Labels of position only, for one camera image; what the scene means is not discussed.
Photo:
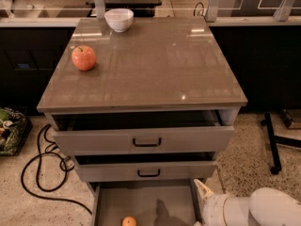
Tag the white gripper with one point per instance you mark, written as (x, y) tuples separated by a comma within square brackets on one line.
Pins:
[(213, 209)]

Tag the orange fruit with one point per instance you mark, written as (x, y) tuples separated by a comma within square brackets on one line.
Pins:
[(129, 221)]

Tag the grey bottom drawer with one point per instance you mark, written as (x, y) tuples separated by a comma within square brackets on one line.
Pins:
[(150, 203)]

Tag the grey drawer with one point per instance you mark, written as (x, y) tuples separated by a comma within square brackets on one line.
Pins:
[(212, 138), (145, 166), (150, 203)]

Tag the grey top drawer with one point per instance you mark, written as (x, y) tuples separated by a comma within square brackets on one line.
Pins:
[(212, 138)]

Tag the grey drawer cabinet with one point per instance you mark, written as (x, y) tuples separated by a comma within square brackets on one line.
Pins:
[(160, 73)]

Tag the grey middle drawer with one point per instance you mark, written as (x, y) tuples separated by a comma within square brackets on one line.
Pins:
[(145, 166)]

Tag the black wheeled stand leg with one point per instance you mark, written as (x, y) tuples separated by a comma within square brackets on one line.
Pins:
[(274, 140)]

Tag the red apple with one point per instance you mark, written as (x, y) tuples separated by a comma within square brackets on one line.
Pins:
[(83, 57)]

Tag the white bowl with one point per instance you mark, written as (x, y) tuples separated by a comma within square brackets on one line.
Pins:
[(119, 19)]

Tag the basket of mixed items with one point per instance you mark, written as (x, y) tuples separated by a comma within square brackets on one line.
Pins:
[(14, 130)]

